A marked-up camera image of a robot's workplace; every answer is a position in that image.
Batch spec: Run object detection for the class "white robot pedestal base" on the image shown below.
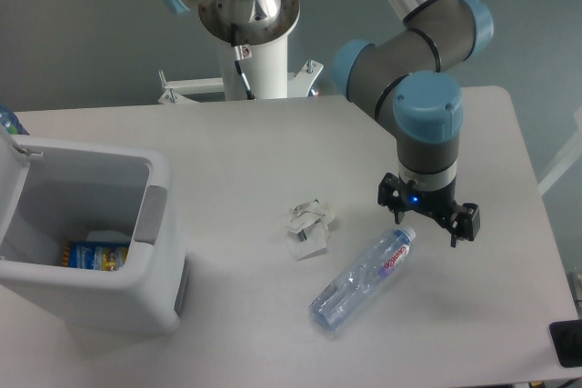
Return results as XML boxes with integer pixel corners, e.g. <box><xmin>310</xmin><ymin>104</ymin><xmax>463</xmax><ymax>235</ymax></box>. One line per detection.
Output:
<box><xmin>156</xmin><ymin>0</ymin><xmax>325</xmax><ymax>104</ymax></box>

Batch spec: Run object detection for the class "clear plastic water bottle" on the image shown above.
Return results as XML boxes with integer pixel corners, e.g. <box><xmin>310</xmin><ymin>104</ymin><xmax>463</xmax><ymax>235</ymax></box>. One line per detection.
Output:
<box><xmin>308</xmin><ymin>226</ymin><xmax>416</xmax><ymax>331</ymax></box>

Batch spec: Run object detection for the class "black device at edge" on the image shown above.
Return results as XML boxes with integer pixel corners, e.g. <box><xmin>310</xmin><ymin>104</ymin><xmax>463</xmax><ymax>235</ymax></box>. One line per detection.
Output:
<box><xmin>549</xmin><ymin>319</ymin><xmax>581</xmax><ymax>368</ymax></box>

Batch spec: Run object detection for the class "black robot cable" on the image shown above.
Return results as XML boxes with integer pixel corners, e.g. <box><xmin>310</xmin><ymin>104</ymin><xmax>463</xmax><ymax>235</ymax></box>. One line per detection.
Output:
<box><xmin>228</xmin><ymin>23</ymin><xmax>257</xmax><ymax>101</ymax></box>

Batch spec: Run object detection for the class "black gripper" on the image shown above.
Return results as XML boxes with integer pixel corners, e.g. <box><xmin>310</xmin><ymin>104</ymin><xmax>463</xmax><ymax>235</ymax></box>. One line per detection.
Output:
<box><xmin>377</xmin><ymin>173</ymin><xmax>480</xmax><ymax>247</ymax></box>

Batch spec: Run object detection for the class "blue bottle behind bin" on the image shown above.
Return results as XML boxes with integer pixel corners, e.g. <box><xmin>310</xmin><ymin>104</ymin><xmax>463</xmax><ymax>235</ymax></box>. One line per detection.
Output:
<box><xmin>0</xmin><ymin>104</ymin><xmax>29</xmax><ymax>135</ymax></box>

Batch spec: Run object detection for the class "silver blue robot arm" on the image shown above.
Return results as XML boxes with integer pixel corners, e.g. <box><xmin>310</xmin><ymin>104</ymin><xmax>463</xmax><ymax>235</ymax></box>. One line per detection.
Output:
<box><xmin>164</xmin><ymin>0</ymin><xmax>494</xmax><ymax>241</ymax></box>

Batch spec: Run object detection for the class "blue yellow snack packet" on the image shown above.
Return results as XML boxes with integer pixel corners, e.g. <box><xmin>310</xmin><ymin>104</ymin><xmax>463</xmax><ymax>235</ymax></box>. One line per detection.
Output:
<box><xmin>61</xmin><ymin>241</ymin><xmax>130</xmax><ymax>272</ymax></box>

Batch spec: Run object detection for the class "white table leg frame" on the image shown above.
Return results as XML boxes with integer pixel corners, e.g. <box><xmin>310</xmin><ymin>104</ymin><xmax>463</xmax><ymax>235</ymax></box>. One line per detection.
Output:
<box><xmin>538</xmin><ymin>107</ymin><xmax>581</xmax><ymax>195</ymax></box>

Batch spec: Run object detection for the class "white plastic trash can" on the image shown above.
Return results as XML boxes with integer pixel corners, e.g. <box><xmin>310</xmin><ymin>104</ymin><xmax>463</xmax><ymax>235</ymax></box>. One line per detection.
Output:
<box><xmin>1</xmin><ymin>133</ymin><xmax>188</xmax><ymax>333</ymax></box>

